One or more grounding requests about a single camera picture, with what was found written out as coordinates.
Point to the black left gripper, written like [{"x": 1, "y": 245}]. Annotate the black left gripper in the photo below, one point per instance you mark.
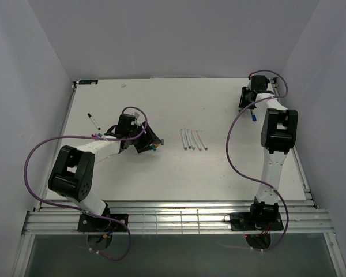
[{"x": 149, "y": 138}]

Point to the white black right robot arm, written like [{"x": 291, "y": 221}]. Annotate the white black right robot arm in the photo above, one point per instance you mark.
[{"x": 278, "y": 136}]

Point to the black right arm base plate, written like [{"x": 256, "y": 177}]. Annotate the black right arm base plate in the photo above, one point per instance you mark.
[{"x": 242, "y": 221}]

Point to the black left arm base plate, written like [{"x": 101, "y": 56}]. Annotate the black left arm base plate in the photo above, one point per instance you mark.
[{"x": 87, "y": 224}]

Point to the blue label sticker left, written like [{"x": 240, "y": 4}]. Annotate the blue label sticker left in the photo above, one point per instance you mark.
[{"x": 88, "y": 82}]

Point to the mint capped white marker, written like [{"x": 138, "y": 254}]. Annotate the mint capped white marker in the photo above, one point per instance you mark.
[{"x": 191, "y": 140}]

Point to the black capped white marker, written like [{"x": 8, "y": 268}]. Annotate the black capped white marker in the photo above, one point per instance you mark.
[{"x": 93, "y": 121}]

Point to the orange capped white marker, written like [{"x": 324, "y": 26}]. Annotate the orange capped white marker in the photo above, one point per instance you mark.
[{"x": 199, "y": 146}]

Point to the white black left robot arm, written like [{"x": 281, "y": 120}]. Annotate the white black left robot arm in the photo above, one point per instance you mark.
[{"x": 72, "y": 174}]

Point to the grey white marker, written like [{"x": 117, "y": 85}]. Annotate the grey white marker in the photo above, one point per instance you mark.
[{"x": 183, "y": 140}]

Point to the light blue white marker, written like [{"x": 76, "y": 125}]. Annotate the light blue white marker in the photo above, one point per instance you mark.
[{"x": 187, "y": 138}]

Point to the teal capped white marker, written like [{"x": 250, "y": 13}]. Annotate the teal capped white marker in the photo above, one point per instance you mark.
[{"x": 201, "y": 141}]

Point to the blue capped whiteboard marker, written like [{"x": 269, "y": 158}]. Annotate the blue capped whiteboard marker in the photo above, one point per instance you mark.
[{"x": 253, "y": 116}]

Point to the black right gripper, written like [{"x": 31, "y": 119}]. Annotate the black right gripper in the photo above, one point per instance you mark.
[{"x": 245, "y": 90}]

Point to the right aluminium side rail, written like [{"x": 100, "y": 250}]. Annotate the right aluminium side rail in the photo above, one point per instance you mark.
[{"x": 302, "y": 181}]

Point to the aluminium frame rail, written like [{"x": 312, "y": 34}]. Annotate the aluminium frame rail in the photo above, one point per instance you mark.
[{"x": 182, "y": 218}]

